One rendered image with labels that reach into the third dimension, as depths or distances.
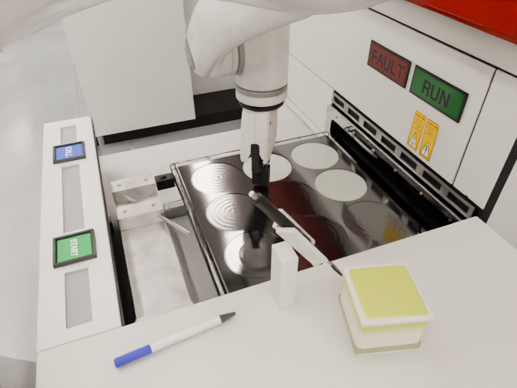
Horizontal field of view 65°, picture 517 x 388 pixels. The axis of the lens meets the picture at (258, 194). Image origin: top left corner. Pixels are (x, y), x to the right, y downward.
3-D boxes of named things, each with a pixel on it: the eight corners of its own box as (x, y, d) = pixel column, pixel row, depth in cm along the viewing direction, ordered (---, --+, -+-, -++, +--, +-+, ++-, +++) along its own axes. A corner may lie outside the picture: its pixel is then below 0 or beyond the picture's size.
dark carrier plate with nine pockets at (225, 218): (326, 137, 94) (326, 135, 93) (425, 237, 69) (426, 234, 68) (178, 168, 84) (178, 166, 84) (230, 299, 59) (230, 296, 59)
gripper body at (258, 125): (246, 78, 71) (247, 134, 78) (231, 105, 63) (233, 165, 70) (288, 81, 70) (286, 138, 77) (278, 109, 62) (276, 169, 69)
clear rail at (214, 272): (175, 167, 85) (175, 161, 84) (233, 309, 58) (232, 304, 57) (168, 168, 85) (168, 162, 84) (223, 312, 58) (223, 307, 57)
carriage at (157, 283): (155, 193, 85) (153, 182, 83) (202, 343, 58) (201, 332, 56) (116, 202, 82) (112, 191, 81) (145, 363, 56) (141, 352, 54)
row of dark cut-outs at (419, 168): (333, 101, 96) (335, 91, 95) (471, 219, 64) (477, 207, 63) (331, 101, 96) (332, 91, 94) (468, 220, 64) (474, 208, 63)
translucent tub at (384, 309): (394, 297, 51) (407, 260, 46) (419, 353, 45) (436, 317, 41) (335, 302, 50) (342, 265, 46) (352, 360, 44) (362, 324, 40)
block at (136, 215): (161, 209, 76) (159, 196, 75) (165, 220, 74) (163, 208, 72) (118, 219, 74) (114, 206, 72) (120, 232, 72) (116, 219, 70)
